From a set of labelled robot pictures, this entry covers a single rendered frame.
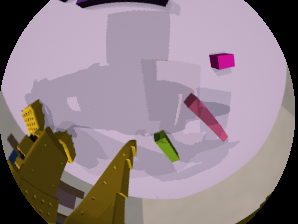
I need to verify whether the purple rod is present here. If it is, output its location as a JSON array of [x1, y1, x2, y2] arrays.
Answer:
[[76, 0, 169, 8]]

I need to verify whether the lime green rod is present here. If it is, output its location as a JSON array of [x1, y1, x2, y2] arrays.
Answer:
[[154, 130, 180, 163]]

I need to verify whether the dark pink rod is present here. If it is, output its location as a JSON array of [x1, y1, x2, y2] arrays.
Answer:
[[184, 93, 228, 142]]

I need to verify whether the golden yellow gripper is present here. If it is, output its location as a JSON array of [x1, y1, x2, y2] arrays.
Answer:
[[63, 140, 137, 224]]

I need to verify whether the magenta rod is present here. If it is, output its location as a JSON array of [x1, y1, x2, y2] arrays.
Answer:
[[209, 53, 235, 70]]

